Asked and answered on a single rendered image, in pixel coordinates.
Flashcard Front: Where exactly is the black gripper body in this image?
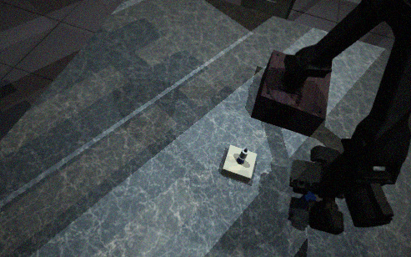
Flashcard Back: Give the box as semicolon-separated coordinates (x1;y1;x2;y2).
308;145;347;234

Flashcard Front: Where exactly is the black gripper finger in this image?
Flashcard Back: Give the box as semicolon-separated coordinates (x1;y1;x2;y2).
307;199;317;211

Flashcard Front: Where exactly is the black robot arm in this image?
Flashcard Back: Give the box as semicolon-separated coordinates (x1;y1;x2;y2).
278;0;411;227

